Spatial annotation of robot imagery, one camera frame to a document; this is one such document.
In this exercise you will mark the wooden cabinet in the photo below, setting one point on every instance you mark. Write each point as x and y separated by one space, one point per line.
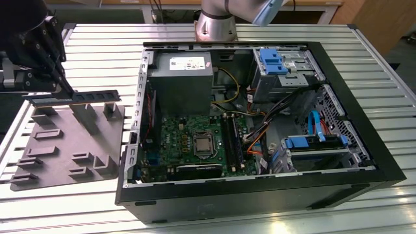
381 22

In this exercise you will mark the black open PC case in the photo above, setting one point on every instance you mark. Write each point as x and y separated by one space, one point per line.
247 202

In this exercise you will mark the grey metal drive cage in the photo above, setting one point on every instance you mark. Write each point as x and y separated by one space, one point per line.
293 80

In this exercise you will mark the blue board connector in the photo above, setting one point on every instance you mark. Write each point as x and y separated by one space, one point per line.
154 159

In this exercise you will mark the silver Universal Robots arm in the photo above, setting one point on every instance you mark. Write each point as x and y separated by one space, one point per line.
215 22

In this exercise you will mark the RAM stick with black chips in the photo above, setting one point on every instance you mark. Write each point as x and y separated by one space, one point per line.
235 141
98 95

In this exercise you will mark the black case fan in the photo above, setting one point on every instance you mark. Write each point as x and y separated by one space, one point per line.
155 102

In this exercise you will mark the grey metal disk bay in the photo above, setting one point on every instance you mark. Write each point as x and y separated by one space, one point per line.
319 154

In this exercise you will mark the blue plastic drive latch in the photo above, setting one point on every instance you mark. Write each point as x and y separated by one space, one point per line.
273 62

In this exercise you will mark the white desk with wooden top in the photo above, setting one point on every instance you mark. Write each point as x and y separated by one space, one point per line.
331 12

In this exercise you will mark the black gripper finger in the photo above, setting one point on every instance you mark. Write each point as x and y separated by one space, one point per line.
39 81
54 41

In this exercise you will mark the grey plastic parts rack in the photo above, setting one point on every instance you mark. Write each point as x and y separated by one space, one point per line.
78 146

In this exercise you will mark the empty black RAM slot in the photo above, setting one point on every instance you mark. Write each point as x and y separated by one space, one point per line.
225 136

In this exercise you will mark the grey power supply unit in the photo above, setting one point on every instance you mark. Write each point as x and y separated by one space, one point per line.
182 92

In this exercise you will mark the green Dell motherboard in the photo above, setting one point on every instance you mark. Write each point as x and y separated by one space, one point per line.
173 125

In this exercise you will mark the hard disk in blue carrier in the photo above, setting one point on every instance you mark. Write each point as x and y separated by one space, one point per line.
299 142

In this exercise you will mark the silver CPU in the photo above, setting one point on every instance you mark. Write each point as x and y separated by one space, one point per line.
203 144

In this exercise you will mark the black Nvidia graphics card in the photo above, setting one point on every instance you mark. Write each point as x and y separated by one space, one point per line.
198 171

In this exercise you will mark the metal CPU socket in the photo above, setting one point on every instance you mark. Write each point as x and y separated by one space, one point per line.
205 134

